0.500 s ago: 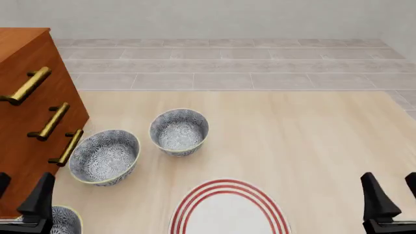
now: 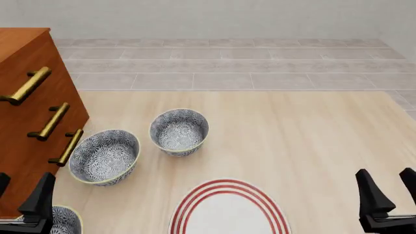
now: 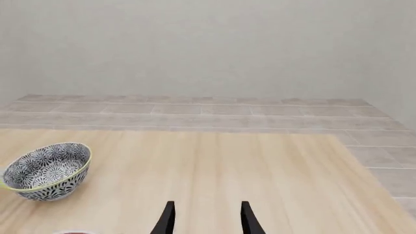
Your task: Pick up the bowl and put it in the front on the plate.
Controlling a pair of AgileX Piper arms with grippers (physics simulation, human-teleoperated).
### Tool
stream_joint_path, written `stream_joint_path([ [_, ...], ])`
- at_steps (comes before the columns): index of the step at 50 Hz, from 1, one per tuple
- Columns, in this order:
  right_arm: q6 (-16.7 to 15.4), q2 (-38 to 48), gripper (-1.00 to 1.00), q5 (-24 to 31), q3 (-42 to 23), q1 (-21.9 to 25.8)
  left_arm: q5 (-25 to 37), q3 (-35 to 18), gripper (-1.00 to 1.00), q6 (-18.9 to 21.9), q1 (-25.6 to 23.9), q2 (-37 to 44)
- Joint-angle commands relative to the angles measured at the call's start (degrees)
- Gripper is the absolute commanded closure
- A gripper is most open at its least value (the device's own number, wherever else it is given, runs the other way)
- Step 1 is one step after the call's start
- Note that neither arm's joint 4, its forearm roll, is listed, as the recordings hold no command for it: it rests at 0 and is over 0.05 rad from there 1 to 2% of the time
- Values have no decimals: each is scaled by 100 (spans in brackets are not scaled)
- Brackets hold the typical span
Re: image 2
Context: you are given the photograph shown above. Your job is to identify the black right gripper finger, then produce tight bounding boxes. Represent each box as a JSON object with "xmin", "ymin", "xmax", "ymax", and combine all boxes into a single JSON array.
[
  {"xmin": 398, "ymin": 167, "xmax": 416, "ymax": 209},
  {"xmin": 354, "ymin": 168, "xmax": 397, "ymax": 217}
]

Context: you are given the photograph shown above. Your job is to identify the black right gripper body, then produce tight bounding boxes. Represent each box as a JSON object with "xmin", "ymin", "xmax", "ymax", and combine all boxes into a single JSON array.
[{"xmin": 358, "ymin": 213, "xmax": 416, "ymax": 234}]

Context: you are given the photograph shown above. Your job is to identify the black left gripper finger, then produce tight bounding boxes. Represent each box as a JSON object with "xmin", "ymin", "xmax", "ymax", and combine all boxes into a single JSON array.
[
  {"xmin": 0, "ymin": 172, "xmax": 12, "ymax": 199},
  {"xmin": 17, "ymin": 172, "xmax": 57, "ymax": 220}
]

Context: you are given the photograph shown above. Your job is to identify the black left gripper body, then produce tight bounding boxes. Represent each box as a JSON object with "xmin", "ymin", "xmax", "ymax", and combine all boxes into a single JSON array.
[{"xmin": 0, "ymin": 216, "xmax": 55, "ymax": 234}]

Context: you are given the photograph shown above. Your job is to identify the blue-white patterned bowl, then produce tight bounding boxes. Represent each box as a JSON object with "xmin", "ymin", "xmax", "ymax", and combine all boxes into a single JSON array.
[
  {"xmin": 68, "ymin": 129, "xmax": 141, "ymax": 187},
  {"xmin": 15, "ymin": 205, "xmax": 84, "ymax": 234},
  {"xmin": 149, "ymin": 108, "xmax": 210, "ymax": 158}
]

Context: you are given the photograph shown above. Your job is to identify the white plate with red rings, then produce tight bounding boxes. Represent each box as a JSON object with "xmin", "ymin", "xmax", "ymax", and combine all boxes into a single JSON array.
[{"xmin": 168, "ymin": 179, "xmax": 293, "ymax": 234}]

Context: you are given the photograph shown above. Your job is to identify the wooden cabinet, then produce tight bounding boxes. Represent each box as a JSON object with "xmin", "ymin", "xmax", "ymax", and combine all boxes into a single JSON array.
[{"xmin": 0, "ymin": 27, "xmax": 90, "ymax": 220}]

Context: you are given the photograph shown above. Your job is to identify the small brass drawer handle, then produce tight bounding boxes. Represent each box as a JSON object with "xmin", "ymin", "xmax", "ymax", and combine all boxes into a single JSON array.
[{"xmin": 48, "ymin": 129, "xmax": 85, "ymax": 168}]

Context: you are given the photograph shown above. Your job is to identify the medium brass drawer handle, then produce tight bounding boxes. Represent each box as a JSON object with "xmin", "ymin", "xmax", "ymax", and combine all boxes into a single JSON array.
[{"xmin": 27, "ymin": 101, "xmax": 71, "ymax": 142}]

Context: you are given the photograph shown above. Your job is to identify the large brass drawer handle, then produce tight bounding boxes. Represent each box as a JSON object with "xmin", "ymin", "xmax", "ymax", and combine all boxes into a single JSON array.
[{"xmin": 0, "ymin": 66, "xmax": 53, "ymax": 107}]

